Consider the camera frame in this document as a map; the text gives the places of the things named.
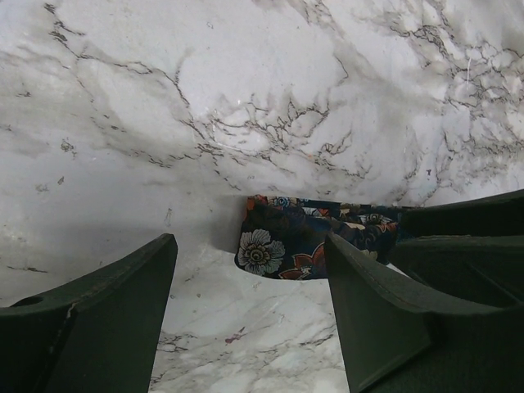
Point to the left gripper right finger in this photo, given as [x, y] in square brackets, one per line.
[399, 335]

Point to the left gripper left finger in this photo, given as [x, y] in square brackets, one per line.
[97, 333]

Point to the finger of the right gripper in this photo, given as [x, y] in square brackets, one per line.
[485, 270]
[493, 216]

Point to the navy floral tie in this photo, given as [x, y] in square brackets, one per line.
[283, 237]

